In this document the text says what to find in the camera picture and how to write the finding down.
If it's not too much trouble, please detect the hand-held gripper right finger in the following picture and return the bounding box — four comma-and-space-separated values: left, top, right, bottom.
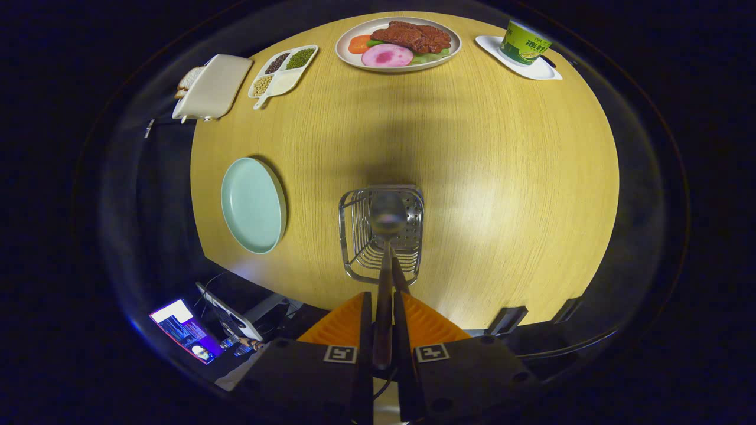
393, 290, 541, 424

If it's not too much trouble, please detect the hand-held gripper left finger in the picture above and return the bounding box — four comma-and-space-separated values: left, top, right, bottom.
235, 291, 374, 425

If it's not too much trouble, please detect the silver metal spoon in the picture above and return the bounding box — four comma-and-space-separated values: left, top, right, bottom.
369, 191, 408, 371

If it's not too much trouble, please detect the white laptop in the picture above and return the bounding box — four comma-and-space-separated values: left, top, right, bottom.
195, 282, 264, 343

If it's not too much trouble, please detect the teal plate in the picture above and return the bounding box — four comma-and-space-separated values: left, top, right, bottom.
221, 157, 288, 255

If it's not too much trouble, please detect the lit computer screen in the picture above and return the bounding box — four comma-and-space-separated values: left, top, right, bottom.
149, 298, 225, 365

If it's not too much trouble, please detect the white divided dish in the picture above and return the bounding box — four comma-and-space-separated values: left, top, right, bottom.
248, 45, 319, 110

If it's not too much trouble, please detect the white dinner plate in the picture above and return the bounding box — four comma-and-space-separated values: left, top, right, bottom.
335, 16, 462, 73

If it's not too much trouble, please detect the pink ham slice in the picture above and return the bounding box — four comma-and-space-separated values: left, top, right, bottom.
361, 44, 414, 68

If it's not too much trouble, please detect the white toaster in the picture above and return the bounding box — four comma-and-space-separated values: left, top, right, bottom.
172, 54, 253, 123

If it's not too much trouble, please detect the white square coaster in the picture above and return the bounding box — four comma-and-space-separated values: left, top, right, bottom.
475, 35, 563, 81

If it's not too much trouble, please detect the brown steak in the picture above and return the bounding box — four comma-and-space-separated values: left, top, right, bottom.
370, 21, 452, 55

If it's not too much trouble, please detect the large toast slice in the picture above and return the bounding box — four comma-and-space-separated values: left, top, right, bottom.
177, 66, 205, 92

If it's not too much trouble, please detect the green label drink bottle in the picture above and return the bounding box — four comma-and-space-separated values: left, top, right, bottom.
500, 19, 553, 66

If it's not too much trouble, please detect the metal wire basket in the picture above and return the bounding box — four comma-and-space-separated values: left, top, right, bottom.
338, 184, 425, 286

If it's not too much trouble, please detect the black table bracket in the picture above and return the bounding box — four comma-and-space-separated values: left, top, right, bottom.
552, 298, 582, 325
487, 306, 529, 337

